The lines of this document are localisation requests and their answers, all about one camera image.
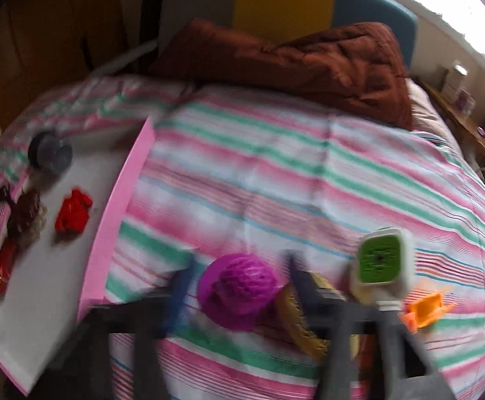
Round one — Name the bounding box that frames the wooden bedside shelf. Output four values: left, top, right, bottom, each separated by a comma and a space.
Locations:
418, 75, 485, 188

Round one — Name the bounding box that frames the window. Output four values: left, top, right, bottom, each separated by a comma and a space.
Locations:
361, 0, 485, 67

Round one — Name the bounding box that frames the grey yellow blue headboard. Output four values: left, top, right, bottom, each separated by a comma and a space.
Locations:
159, 0, 418, 69

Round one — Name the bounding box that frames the red toy car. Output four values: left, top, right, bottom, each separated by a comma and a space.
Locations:
0, 235, 21, 294

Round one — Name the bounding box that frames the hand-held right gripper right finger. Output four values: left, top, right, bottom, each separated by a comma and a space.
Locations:
282, 250, 456, 400

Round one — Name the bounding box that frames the brown quilt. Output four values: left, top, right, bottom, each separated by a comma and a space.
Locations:
148, 19, 414, 130

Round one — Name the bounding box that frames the white green plug-in device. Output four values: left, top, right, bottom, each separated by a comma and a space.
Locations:
348, 227, 415, 311

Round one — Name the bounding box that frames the grey black cylinder device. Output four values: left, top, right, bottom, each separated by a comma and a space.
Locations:
28, 130, 74, 176

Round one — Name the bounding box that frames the red plastic toy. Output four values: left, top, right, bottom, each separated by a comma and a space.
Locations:
54, 188, 94, 238

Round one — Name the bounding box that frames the pink cardboard box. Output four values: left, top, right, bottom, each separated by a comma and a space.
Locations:
0, 117, 156, 396

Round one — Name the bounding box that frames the light orange claw toy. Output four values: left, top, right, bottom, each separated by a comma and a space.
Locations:
401, 287, 458, 334

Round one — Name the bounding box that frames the yellow oval embossed case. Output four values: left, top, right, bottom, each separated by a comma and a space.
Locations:
276, 273, 362, 361

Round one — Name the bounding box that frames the white carton box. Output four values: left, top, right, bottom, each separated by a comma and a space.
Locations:
440, 64, 468, 101

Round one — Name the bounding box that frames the white plastic bar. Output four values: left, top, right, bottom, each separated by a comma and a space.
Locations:
90, 42, 160, 78

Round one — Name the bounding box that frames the dark brown figure toy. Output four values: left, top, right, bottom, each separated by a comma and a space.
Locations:
0, 185, 48, 251

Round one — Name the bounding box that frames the wooden wardrobe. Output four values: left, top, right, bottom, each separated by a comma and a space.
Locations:
0, 0, 143, 146

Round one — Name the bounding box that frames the beige pillow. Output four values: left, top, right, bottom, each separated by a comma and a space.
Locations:
405, 79, 464, 151

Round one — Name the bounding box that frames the purple mesh toy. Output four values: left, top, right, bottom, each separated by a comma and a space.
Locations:
196, 253, 283, 334

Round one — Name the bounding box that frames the small purple box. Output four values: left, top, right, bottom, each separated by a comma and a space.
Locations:
454, 87, 477, 113

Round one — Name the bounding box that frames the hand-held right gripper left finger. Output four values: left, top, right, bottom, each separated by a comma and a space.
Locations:
34, 255, 198, 400

